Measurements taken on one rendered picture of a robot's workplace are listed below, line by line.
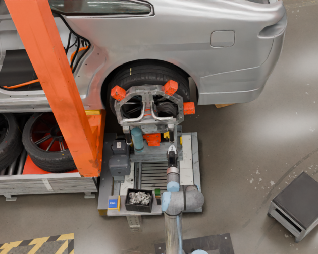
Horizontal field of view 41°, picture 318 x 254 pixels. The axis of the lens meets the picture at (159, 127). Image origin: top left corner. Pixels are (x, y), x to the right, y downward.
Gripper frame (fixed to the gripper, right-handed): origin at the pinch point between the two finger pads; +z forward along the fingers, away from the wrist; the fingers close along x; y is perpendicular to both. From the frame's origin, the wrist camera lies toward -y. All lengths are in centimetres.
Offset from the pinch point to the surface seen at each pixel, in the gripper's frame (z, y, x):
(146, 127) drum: 15.9, -3.6, -19.4
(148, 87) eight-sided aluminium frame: 34.6, -28.3, -15.9
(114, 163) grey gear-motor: 13, 42, -52
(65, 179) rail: 1, 48, -95
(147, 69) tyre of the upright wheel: 48, -35, -16
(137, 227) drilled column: -34, 72, -33
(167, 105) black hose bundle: 22.2, -22.0, -2.2
